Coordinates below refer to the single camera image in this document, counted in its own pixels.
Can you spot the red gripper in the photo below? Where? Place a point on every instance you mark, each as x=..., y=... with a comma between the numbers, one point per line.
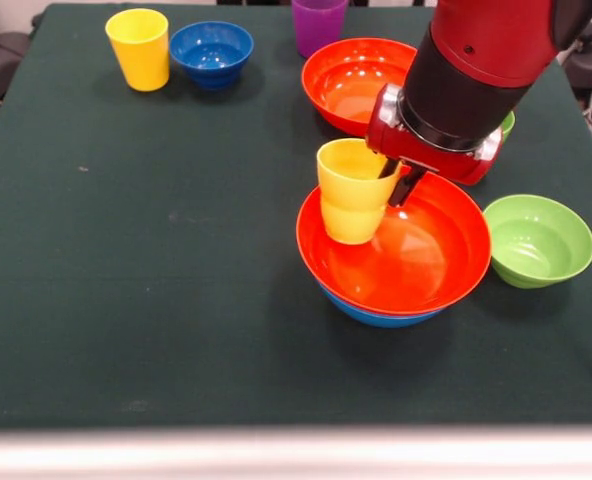
x=426, y=157

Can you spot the yellow ridged cup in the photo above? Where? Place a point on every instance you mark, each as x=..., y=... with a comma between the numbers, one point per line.
x=351, y=200

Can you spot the large orange bowl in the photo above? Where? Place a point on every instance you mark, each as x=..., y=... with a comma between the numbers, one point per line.
x=346, y=80
x=426, y=260

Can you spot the large light blue bowl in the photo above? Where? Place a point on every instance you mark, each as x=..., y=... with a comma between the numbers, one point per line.
x=381, y=320

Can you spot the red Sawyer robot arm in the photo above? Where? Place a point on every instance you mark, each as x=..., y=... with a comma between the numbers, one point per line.
x=486, y=55

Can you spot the green ridged cup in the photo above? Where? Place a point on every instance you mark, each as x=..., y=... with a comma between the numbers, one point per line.
x=508, y=125

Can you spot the small green bowl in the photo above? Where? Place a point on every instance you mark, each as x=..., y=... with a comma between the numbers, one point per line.
x=541, y=245

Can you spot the purple cup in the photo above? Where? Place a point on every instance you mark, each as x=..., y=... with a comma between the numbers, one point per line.
x=318, y=30

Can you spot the small dark blue bowl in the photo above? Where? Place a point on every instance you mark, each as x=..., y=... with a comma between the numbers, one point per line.
x=211, y=60

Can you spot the tall smooth yellow cup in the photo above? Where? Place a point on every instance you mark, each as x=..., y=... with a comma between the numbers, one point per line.
x=141, y=55

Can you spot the dark green table cloth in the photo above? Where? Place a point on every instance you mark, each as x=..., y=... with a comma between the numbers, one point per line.
x=76, y=325

